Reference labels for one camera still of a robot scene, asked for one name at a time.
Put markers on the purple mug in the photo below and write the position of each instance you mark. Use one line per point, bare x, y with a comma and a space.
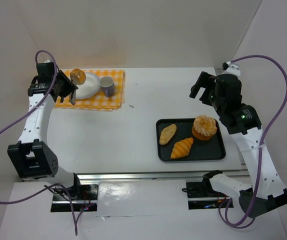
107, 86

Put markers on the yellow checkered cloth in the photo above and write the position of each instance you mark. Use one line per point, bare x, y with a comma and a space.
99, 101

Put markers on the aluminium rail front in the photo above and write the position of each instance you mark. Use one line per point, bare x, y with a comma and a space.
141, 176

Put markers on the croissant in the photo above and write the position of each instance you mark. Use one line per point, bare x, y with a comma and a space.
182, 148

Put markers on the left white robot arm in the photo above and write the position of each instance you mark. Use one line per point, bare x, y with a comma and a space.
31, 156

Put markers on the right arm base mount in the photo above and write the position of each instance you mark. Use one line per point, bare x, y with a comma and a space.
200, 199

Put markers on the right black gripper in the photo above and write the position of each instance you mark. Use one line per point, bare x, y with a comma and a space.
203, 83

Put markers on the black tray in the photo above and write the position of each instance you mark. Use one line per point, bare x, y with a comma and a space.
201, 150

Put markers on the white paper plate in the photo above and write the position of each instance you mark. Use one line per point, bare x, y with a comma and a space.
90, 87

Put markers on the ring donut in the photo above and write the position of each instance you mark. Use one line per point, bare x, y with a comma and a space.
77, 76

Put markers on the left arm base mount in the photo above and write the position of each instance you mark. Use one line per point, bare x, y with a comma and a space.
86, 200

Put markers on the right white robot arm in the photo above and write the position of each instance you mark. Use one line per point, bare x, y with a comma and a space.
267, 191

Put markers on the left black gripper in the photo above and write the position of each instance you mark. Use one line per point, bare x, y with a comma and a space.
65, 85

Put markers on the oblong bread roll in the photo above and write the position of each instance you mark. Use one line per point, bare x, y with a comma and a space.
167, 133

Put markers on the sugared round pastry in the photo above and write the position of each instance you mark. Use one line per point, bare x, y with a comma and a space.
204, 127

